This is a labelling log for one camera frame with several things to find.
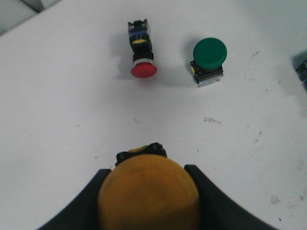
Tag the green push button rear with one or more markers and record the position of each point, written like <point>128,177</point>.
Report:
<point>209,54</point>

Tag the yellow push button lying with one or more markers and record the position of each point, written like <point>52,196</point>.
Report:
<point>301,71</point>

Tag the yellow push button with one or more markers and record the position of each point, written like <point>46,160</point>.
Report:
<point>301,71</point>
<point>148,191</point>

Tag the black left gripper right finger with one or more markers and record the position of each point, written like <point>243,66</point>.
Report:
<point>218,211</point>

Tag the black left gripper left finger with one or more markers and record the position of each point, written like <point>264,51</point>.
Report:
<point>81,212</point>

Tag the red push button lying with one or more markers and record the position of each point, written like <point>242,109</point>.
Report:
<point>141,45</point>

